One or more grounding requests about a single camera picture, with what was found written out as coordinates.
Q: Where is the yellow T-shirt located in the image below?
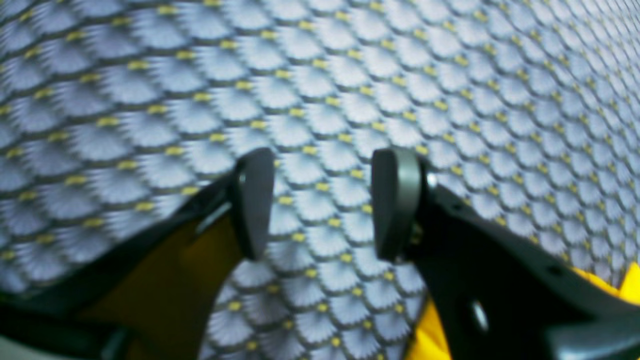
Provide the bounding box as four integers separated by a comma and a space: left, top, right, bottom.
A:
77, 209, 639, 360

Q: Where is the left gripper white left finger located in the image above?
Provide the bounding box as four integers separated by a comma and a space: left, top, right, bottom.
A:
1, 147, 275, 317

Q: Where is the left gripper black-tipped right finger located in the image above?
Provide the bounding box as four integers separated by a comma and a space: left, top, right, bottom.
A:
371, 148, 639, 360

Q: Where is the blue fan-pattern table cloth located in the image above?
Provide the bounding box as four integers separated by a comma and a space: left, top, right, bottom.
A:
1, 0, 639, 360

